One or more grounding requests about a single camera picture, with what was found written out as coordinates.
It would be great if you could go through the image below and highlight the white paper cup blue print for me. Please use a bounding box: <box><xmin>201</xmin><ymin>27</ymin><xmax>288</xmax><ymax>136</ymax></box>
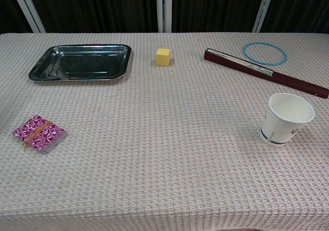
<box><xmin>259</xmin><ymin>92</ymin><xmax>316</xmax><ymax>148</ymax></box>

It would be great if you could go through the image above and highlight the pink waffle-weave tablecloth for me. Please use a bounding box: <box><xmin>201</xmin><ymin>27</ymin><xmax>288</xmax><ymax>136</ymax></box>
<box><xmin>0</xmin><ymin>32</ymin><xmax>329</xmax><ymax>231</ymax></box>

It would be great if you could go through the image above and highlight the yellow foam cube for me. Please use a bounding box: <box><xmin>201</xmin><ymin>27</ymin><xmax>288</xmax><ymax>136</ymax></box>
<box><xmin>156</xmin><ymin>48</ymin><xmax>171</xmax><ymax>67</ymax></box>

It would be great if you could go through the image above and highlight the rectangular stainless steel tray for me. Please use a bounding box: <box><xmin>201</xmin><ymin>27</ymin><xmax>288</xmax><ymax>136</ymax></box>
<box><xmin>28</xmin><ymin>44</ymin><xmax>132</xmax><ymax>82</ymax></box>

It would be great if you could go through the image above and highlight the dark pleated curtain panel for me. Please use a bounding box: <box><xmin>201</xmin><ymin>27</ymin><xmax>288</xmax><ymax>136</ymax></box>
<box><xmin>0</xmin><ymin>0</ymin><xmax>35</xmax><ymax>34</ymax></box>
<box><xmin>24</xmin><ymin>0</ymin><xmax>158</xmax><ymax>34</ymax></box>
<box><xmin>171</xmin><ymin>0</ymin><xmax>269</xmax><ymax>34</ymax></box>
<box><xmin>263</xmin><ymin>0</ymin><xmax>329</xmax><ymax>34</ymax></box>

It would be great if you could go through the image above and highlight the dark red folded fan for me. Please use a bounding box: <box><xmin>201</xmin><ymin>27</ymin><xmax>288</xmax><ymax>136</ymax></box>
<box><xmin>204</xmin><ymin>48</ymin><xmax>329</xmax><ymax>99</ymax></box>

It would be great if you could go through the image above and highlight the yellow rubber band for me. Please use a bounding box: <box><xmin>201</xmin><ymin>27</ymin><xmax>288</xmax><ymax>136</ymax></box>
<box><xmin>23</xmin><ymin>120</ymin><xmax>53</xmax><ymax>152</ymax></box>

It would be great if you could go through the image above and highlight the light blue ring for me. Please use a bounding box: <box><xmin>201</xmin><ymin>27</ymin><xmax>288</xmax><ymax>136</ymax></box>
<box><xmin>243</xmin><ymin>42</ymin><xmax>287</xmax><ymax>67</ymax></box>

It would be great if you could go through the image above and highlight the white partition frame post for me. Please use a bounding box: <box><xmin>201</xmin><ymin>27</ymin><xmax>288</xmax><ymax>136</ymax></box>
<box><xmin>252</xmin><ymin>0</ymin><xmax>277</xmax><ymax>33</ymax></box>
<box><xmin>156</xmin><ymin>0</ymin><xmax>172</xmax><ymax>33</ymax></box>
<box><xmin>9</xmin><ymin>0</ymin><xmax>47</xmax><ymax>34</ymax></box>

